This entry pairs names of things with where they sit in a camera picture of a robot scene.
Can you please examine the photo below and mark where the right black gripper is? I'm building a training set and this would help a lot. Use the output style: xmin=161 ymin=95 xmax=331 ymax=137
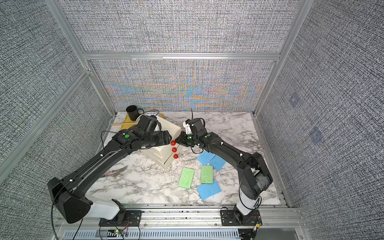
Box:
xmin=174 ymin=131 xmax=201 ymax=147

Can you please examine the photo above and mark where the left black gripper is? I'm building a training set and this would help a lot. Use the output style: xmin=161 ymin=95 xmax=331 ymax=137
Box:
xmin=143 ymin=129 xmax=174 ymax=148

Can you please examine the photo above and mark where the white three-drawer cabinet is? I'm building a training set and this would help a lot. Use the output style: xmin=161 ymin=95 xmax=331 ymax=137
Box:
xmin=140 ymin=115 xmax=183 ymax=169

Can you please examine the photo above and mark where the blue sponge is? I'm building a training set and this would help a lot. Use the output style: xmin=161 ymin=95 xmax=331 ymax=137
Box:
xmin=197 ymin=180 xmax=222 ymax=201
xmin=197 ymin=151 xmax=216 ymax=166
xmin=209 ymin=156 xmax=226 ymax=171

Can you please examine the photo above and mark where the blue sponge front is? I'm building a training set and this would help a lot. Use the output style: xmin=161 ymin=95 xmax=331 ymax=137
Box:
xmin=197 ymin=180 xmax=222 ymax=201

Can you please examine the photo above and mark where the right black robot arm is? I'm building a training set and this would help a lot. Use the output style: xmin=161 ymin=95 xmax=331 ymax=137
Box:
xmin=176 ymin=118 xmax=273 ymax=217

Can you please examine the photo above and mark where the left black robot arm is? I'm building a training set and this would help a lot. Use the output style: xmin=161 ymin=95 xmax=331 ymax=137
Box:
xmin=47 ymin=116 xmax=172 ymax=224

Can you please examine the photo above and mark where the white bowl black pattern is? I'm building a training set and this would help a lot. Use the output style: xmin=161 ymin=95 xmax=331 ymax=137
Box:
xmin=136 ymin=111 xmax=165 ymax=124

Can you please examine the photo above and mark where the wooden chopstick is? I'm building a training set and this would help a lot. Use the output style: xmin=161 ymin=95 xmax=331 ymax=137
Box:
xmin=111 ymin=122 xmax=137 ymax=126

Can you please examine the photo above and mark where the yellow tray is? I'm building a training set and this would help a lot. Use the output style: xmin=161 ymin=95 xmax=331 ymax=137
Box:
xmin=119 ymin=112 xmax=166 ymax=131

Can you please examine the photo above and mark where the black mug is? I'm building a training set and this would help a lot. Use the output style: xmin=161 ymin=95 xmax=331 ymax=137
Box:
xmin=126 ymin=105 xmax=145 ymax=122

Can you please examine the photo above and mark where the green sponge right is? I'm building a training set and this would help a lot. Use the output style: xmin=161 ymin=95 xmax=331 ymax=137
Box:
xmin=201 ymin=165 xmax=214 ymax=184

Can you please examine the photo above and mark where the green sponge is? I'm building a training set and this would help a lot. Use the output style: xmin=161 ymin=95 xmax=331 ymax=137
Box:
xmin=178 ymin=168 xmax=195 ymax=189
xmin=201 ymin=165 xmax=214 ymax=184

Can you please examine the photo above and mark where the green sponge left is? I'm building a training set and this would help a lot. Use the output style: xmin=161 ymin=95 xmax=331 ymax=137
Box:
xmin=178 ymin=168 xmax=195 ymax=189

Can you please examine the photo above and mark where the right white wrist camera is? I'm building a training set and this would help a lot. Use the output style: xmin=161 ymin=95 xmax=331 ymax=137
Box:
xmin=183 ymin=122 xmax=193 ymax=135

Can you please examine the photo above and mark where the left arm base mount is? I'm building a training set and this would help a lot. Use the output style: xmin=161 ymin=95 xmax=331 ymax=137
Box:
xmin=99 ymin=199 xmax=143 ymax=228

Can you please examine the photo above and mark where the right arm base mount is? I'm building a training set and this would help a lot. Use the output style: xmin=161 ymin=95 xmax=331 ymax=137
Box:
xmin=220 ymin=207 xmax=263 ymax=227

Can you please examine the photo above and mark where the aluminium front rail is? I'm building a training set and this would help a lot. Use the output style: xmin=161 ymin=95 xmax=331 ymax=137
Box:
xmin=55 ymin=205 xmax=307 ymax=231

